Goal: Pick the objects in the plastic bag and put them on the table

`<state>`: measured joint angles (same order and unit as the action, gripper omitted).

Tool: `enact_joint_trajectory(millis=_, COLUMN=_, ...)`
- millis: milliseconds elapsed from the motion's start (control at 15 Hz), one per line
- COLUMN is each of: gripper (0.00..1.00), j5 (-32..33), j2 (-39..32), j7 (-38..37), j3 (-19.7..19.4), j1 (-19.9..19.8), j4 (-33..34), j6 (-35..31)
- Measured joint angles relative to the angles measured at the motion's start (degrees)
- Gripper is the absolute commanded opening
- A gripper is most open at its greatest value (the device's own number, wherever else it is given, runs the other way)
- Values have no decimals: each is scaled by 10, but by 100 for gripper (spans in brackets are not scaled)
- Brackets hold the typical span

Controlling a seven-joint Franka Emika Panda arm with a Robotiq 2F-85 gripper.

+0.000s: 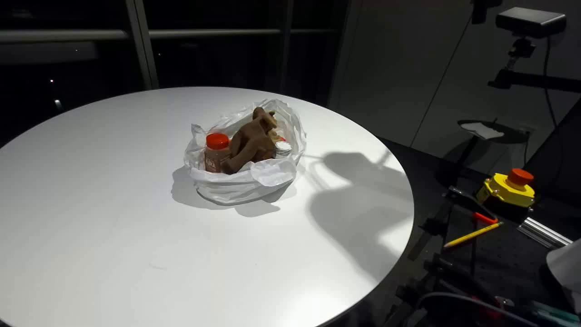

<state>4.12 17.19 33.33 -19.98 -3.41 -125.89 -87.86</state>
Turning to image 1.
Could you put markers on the red handled tool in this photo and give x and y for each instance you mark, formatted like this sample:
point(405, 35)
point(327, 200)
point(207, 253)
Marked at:
point(470, 204)

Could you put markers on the brown plush toy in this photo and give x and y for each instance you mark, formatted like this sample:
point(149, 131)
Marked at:
point(250, 142)

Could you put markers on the white round table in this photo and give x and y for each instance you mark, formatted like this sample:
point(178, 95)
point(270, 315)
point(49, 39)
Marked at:
point(101, 227)

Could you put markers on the spice jar with red lid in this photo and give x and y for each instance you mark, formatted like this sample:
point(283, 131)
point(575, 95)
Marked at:
point(216, 149)

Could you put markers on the black camera on stand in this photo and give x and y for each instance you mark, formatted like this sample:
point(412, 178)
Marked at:
point(530, 24)

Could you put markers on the yellow emergency stop button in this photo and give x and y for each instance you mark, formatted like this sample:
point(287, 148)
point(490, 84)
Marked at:
point(512, 188)

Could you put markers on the white plastic bag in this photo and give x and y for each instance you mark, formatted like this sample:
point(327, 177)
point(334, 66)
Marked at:
point(256, 178)

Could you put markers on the metal window railing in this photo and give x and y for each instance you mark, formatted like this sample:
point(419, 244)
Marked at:
point(141, 37)

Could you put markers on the yellow pencil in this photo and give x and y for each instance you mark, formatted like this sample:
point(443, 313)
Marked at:
point(472, 235)

